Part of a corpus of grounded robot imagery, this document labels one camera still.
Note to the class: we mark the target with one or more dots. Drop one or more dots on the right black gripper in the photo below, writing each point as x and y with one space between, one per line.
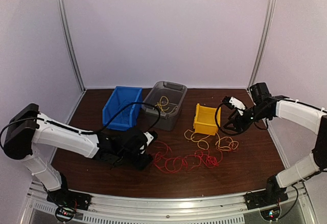
236 120

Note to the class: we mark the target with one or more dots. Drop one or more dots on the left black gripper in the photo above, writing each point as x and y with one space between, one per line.
141 164

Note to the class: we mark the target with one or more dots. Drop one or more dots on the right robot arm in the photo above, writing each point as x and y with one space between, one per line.
298 131

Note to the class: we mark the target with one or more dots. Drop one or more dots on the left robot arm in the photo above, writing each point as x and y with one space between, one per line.
30 127

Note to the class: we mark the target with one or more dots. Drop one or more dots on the yellow plastic bin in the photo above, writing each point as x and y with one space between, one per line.
204 120

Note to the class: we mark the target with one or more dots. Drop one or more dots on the grey transparent plastic tub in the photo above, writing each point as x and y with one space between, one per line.
167 97

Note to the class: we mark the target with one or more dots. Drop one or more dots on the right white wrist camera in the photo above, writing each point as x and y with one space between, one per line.
233 103

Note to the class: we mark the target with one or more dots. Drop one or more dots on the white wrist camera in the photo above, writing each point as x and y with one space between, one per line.
151 136
233 103

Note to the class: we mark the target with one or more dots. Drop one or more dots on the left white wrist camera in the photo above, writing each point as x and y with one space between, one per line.
151 136

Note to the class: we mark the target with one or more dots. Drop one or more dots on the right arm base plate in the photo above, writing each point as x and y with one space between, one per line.
263 198

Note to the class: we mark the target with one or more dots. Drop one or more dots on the aluminium front rail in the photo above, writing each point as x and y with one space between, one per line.
230 208

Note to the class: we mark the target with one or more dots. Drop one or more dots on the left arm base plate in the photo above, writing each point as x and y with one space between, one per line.
72 199

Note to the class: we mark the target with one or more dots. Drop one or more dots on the right aluminium frame post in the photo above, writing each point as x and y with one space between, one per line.
270 9

